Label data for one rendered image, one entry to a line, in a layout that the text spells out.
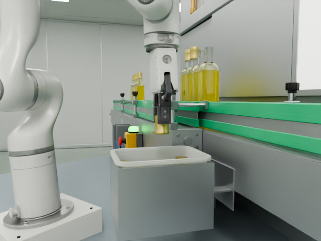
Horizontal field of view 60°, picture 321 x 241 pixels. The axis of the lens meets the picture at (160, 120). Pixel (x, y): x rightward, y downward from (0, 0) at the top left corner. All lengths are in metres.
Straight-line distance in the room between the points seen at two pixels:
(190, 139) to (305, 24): 0.42
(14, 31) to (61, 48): 6.01
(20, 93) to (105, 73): 6.02
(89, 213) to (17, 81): 0.41
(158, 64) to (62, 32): 6.32
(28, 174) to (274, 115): 0.63
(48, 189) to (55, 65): 6.02
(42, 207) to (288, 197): 0.62
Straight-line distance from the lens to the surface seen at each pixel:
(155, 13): 0.60
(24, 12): 0.85
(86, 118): 6.74
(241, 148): 0.65
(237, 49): 1.03
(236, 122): 0.71
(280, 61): 0.84
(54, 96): 0.88
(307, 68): 0.77
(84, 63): 6.78
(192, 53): 1.05
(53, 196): 0.87
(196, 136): 0.83
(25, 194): 0.85
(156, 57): 0.63
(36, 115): 0.88
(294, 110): 0.55
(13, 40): 0.83
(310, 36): 0.78
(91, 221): 0.87
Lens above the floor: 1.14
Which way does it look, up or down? 4 degrees down
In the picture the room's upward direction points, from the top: straight up
